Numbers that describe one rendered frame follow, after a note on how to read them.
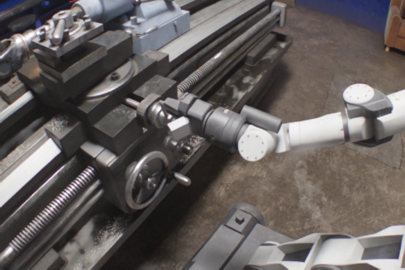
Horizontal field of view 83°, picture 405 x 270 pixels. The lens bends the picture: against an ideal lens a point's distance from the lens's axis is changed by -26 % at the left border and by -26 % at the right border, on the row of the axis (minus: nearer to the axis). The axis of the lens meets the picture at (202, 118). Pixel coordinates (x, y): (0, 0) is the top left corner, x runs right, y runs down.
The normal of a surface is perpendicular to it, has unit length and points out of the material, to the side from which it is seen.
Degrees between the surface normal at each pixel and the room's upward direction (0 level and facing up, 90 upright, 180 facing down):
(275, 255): 29
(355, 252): 36
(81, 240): 0
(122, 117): 0
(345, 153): 0
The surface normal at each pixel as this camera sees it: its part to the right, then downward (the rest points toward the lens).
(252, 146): -0.44, 0.04
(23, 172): 0.49, -0.41
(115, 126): 0.00, -0.76
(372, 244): -0.57, 0.55
